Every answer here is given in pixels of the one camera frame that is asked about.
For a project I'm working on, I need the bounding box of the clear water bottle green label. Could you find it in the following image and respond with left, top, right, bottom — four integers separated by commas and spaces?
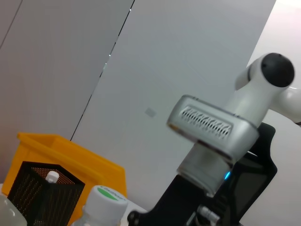
70, 185, 129, 226

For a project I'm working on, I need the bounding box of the black mesh pen holder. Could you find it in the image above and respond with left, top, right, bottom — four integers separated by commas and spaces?
7, 161, 86, 226

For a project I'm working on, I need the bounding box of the yellow plastic storage bin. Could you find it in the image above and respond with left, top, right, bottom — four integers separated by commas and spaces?
2, 133, 127, 219

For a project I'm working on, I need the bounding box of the mint green retractable pen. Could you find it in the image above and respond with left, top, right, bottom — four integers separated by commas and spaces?
45, 171, 59, 185

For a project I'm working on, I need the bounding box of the green glass fruit bowl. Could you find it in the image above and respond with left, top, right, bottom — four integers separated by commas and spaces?
0, 194, 28, 226

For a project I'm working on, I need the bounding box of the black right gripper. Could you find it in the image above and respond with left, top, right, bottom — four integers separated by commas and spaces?
127, 175, 226, 226

